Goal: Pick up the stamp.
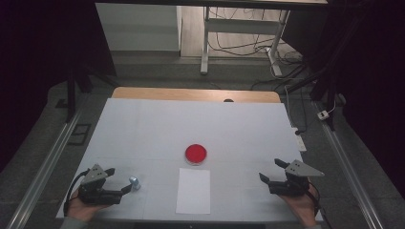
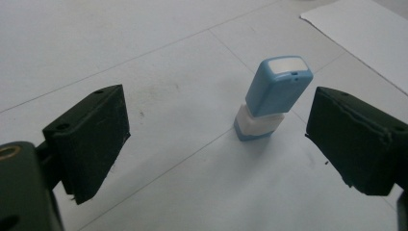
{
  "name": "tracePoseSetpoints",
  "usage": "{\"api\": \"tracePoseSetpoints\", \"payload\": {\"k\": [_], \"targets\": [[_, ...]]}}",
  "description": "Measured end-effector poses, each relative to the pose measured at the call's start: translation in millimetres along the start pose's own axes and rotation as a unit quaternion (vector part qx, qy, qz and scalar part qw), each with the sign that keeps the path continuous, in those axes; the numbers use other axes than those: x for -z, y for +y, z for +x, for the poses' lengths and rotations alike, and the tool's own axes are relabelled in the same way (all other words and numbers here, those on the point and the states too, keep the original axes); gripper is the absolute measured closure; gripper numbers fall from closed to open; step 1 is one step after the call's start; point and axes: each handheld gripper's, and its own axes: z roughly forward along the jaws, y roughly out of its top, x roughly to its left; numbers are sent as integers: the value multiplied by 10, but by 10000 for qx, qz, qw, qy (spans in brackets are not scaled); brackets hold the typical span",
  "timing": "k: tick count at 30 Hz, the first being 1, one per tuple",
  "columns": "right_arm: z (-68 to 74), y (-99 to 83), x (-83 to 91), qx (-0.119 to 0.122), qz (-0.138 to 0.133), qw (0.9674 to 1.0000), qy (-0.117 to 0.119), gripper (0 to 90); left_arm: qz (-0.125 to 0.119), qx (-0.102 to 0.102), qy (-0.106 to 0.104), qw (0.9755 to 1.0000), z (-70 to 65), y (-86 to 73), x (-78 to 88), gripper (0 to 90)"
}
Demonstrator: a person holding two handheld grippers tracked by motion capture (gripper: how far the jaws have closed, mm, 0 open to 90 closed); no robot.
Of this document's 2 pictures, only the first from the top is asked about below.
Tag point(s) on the round red ink pad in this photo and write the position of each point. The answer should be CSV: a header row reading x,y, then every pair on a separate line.
x,y
196,153

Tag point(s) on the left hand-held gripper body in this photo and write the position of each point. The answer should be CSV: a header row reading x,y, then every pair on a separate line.
x,y
95,194

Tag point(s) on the black floor frame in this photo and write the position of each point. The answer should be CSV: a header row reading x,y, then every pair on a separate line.
x,y
79,125

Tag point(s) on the black curtain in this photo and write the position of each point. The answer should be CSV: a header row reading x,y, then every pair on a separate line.
x,y
375,79
31,63

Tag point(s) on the black metal stand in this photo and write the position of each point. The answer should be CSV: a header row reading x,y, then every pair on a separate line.
x,y
70,101
331,95

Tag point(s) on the small white adapter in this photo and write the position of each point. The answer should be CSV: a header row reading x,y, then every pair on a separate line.
x,y
323,115

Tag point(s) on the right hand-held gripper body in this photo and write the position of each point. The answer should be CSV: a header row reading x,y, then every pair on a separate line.
x,y
293,187

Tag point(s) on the black table grommet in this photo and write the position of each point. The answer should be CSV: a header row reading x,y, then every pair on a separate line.
x,y
228,100

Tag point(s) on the aluminium rail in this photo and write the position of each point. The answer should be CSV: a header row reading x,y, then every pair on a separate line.
x,y
350,171
44,168

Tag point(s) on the white-legged desk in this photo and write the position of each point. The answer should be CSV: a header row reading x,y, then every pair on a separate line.
x,y
204,47

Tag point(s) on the small white paper sheet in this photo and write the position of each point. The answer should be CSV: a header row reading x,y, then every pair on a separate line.
x,y
193,194

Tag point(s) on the white power strip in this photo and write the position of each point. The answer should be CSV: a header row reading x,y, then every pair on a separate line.
x,y
300,143

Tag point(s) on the person's right hand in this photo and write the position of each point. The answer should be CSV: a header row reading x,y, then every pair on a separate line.
x,y
304,206

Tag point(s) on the person's left hand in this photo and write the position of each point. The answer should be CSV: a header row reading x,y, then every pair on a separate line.
x,y
79,210

